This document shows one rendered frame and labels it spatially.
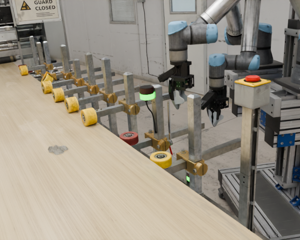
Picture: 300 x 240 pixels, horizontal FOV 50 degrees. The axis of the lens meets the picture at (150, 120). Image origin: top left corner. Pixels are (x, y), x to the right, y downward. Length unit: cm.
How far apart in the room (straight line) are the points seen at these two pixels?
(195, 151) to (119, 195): 36
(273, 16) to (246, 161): 322
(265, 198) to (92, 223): 151
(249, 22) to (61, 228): 124
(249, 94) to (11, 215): 75
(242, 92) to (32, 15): 303
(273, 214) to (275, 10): 260
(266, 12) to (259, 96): 328
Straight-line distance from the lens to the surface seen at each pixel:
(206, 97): 160
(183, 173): 140
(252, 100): 92
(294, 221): 210
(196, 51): 496
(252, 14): 168
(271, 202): 222
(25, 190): 114
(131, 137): 137
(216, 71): 158
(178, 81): 133
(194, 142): 120
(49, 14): 376
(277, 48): 413
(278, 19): 410
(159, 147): 141
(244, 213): 112
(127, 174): 111
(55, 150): 135
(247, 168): 103
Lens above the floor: 146
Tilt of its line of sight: 21 degrees down
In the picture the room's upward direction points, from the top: 4 degrees counter-clockwise
